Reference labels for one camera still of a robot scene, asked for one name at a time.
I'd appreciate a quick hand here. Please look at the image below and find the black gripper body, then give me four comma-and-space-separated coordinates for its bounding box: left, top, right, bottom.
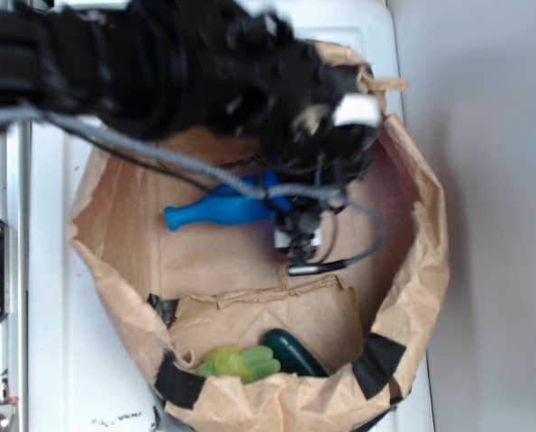
224, 13, 381, 180

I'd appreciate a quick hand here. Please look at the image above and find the aluminium frame rail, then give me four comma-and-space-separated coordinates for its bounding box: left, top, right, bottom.
0, 123, 31, 431

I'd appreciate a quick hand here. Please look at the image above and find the blue toy bottle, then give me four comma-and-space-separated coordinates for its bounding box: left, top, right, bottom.
163, 184, 292, 231

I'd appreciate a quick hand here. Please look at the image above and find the grey braided cable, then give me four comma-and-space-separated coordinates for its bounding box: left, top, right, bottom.
0, 105, 386, 266

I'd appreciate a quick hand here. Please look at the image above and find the green lettuce toy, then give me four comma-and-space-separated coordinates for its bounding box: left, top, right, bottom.
195, 345, 281, 384

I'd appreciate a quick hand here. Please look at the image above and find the dark green toy vegetable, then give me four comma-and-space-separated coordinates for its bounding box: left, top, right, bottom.
263, 328, 328, 378

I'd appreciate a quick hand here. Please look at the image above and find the brown paper lined bin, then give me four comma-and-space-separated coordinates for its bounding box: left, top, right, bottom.
68, 113, 450, 431

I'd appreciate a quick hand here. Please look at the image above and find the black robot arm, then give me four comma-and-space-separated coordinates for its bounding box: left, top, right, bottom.
0, 1, 379, 181

